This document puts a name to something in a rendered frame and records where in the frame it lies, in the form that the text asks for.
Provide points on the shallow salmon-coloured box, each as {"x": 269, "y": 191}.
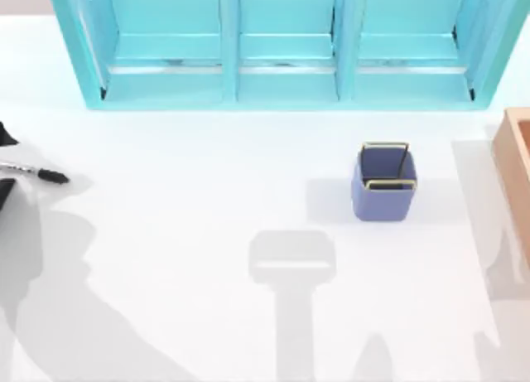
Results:
{"x": 510, "y": 150}

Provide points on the white marker with black cap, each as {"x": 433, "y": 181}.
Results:
{"x": 51, "y": 176}

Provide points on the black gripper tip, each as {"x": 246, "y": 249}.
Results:
{"x": 6, "y": 136}

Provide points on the light blue rack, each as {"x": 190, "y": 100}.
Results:
{"x": 285, "y": 83}

